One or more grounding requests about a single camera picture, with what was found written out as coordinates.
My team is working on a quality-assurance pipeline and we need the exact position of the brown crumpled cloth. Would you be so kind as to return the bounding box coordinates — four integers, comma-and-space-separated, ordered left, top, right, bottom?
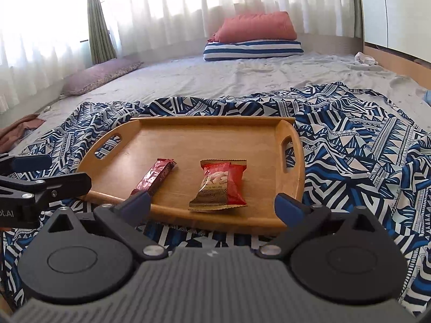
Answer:
0, 114, 46, 153

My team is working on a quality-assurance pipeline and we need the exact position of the red gold nut packet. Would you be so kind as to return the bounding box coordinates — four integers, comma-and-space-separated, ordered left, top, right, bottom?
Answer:
188, 159, 249, 212

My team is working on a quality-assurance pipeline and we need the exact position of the purple pillow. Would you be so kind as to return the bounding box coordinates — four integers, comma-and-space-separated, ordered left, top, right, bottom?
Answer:
62, 59, 144, 96

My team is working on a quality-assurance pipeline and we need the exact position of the wooden bed frame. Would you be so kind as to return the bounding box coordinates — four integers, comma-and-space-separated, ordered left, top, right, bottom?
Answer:
364, 45, 431, 88

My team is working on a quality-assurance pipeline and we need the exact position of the blue white striped pillow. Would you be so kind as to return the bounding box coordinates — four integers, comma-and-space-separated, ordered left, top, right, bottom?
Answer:
203, 40, 304, 62

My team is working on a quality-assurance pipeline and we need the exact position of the green curtain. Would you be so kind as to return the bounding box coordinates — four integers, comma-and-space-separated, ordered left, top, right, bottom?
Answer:
87, 0, 117, 64

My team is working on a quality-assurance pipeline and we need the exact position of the red pillow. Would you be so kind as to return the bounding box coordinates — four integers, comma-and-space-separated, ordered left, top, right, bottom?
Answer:
208, 11, 297, 44

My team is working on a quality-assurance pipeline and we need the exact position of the blue white patterned blanket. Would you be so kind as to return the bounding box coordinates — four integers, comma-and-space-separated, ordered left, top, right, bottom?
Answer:
0, 82, 431, 317

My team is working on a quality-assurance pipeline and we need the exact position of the white wardrobe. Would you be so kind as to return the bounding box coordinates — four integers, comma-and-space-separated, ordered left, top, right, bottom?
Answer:
357, 0, 431, 64

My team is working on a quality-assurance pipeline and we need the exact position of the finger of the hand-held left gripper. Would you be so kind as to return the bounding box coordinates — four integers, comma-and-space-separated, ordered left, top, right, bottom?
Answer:
0, 172, 92, 204
0, 154, 53, 175

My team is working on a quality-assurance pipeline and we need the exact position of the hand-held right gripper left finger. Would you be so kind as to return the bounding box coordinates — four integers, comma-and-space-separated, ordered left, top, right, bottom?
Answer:
47, 191, 169, 262

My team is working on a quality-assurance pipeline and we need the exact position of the wooden serving tray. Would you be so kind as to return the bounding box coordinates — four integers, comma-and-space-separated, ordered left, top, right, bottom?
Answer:
77, 116, 306, 235

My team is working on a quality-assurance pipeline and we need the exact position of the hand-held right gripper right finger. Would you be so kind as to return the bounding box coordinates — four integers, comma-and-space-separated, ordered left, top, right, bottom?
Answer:
259, 192, 378, 261

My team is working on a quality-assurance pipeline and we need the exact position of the white sheer curtain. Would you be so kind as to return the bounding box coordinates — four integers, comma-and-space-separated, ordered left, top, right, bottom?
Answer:
0, 0, 358, 115

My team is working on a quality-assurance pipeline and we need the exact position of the dark red snack bar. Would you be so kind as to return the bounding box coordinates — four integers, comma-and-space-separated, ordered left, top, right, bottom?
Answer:
130, 158, 177, 198

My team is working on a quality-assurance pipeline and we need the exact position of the white crumpled cloth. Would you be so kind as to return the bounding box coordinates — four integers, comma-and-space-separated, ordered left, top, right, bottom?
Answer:
354, 51, 377, 66

